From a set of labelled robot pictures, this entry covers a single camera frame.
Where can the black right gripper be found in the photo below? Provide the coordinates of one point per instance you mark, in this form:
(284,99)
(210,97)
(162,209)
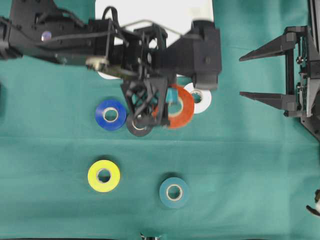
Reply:
(302,98)

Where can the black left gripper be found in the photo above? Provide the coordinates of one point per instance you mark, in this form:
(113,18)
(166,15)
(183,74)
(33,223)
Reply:
(128,55)

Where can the red tape roll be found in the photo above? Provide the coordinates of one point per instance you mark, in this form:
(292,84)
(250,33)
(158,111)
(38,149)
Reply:
(175,94)

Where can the white tape roll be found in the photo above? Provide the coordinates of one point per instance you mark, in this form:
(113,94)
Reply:
(205,98)

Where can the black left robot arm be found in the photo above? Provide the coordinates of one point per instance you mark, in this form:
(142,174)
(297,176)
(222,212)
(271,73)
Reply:
(42,30)

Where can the white plastic case tray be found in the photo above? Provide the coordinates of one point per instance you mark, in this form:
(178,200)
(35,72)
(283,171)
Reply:
(177,15)

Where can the black tape roll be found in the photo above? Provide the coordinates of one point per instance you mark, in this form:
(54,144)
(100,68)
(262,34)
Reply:
(135,129)

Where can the blue tape roll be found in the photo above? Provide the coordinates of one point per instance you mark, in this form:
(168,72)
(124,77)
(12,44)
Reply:
(110,115)

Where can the yellow tape roll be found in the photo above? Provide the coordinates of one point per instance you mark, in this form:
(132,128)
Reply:
(103,176)

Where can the teal tape roll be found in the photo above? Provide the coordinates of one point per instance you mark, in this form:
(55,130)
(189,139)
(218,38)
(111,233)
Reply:
(174,192)

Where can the green table cloth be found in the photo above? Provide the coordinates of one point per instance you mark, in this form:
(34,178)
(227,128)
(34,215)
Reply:
(251,171)

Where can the white black object right edge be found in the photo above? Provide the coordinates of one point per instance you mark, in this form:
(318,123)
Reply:
(316,209)

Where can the black stand bottom edge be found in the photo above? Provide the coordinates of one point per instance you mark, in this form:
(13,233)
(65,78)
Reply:
(146,237)

